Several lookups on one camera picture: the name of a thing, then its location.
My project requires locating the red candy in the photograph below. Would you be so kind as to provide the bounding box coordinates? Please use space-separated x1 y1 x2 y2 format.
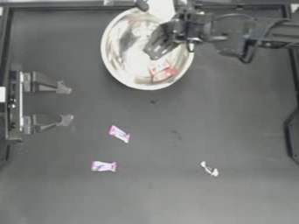
148 59 180 83

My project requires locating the pink candy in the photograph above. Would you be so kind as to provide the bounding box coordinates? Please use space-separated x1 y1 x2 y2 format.
89 160 117 173
106 124 132 144

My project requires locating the white candy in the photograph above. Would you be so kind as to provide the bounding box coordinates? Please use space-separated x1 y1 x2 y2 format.
200 160 220 178

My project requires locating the steel bowl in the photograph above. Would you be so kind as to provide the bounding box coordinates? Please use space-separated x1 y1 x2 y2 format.
98 5 196 91

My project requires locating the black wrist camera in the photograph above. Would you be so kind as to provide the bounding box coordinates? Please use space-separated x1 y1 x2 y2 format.
133 0 150 12

